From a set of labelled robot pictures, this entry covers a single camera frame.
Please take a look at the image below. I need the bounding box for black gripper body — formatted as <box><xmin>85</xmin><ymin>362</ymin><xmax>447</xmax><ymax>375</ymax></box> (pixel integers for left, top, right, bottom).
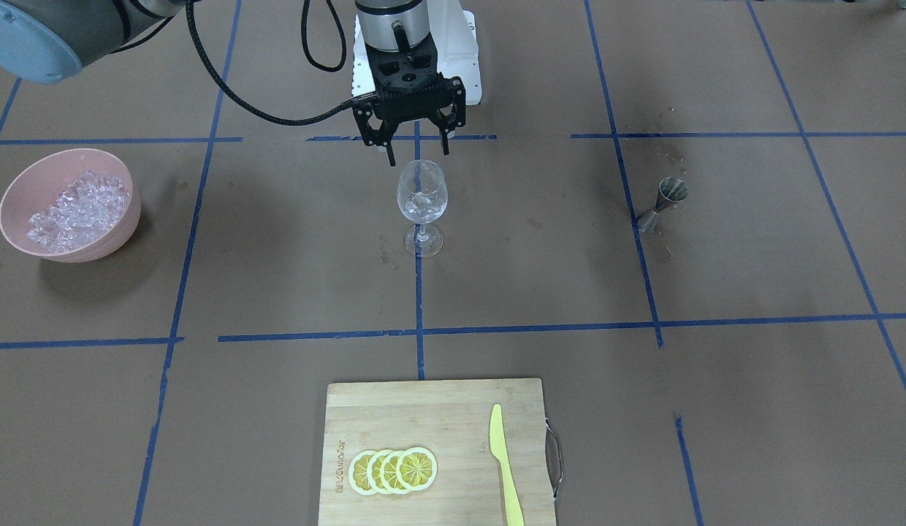
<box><xmin>352</xmin><ymin>47</ymin><xmax>466</xmax><ymax>124</ymax></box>

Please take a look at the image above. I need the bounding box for steel double jigger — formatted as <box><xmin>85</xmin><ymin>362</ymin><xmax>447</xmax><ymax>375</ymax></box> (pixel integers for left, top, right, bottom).
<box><xmin>637</xmin><ymin>177</ymin><xmax>690</xmax><ymax>232</ymax></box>

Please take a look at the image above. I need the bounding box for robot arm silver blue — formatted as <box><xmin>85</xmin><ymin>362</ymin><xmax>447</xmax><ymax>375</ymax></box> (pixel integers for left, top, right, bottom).
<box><xmin>0</xmin><ymin>1</ymin><xmax>482</xmax><ymax>164</ymax></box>

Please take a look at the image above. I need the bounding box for clear wine glass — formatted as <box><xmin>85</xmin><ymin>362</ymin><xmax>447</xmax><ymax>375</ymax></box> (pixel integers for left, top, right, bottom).
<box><xmin>396</xmin><ymin>159</ymin><xmax>449</xmax><ymax>259</ymax></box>

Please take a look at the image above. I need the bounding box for clear ice cubes pile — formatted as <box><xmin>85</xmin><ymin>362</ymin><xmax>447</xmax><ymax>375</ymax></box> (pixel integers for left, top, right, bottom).
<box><xmin>26</xmin><ymin>170</ymin><xmax>132</xmax><ymax>254</ymax></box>

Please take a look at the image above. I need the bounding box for bamboo cutting board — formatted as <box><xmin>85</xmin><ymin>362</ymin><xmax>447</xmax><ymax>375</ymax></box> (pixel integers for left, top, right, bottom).
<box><xmin>317</xmin><ymin>378</ymin><xmax>557</xmax><ymax>525</ymax></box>

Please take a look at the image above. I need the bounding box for pink bowl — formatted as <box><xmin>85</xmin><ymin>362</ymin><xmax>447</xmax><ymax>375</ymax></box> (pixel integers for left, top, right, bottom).
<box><xmin>0</xmin><ymin>148</ymin><xmax>140</xmax><ymax>263</ymax></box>

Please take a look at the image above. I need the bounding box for yellow plastic knife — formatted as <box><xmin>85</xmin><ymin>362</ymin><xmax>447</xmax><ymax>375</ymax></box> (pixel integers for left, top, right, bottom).
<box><xmin>487</xmin><ymin>403</ymin><xmax>525</xmax><ymax>525</ymax></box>

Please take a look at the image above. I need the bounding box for lemon slice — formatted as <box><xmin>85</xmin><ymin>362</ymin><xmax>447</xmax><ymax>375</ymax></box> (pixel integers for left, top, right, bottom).
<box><xmin>366</xmin><ymin>449</ymin><xmax>393</xmax><ymax>494</ymax></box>
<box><xmin>349</xmin><ymin>450</ymin><xmax>378</xmax><ymax>496</ymax></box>
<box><xmin>379</xmin><ymin>451</ymin><xmax>408</xmax><ymax>494</ymax></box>
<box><xmin>395</xmin><ymin>446</ymin><xmax>438</xmax><ymax>492</ymax></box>

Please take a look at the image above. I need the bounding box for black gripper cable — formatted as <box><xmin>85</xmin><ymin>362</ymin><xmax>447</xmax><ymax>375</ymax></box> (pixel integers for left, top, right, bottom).
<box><xmin>184</xmin><ymin>0</ymin><xmax>381</xmax><ymax>126</ymax></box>

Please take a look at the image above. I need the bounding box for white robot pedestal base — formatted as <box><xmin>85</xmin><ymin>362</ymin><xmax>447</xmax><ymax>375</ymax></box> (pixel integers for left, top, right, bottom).
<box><xmin>351</xmin><ymin>1</ymin><xmax>482</xmax><ymax>104</ymax></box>

